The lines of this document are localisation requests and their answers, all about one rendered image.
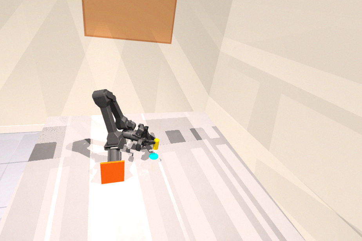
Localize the cyan circle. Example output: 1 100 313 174
149 153 158 160

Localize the yellow cylinder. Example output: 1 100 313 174
153 138 159 150

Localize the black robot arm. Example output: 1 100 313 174
92 89 145 162

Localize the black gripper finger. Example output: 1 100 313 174
142 138 155 147
146 131 155 140

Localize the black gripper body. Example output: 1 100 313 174
130 126 148 151

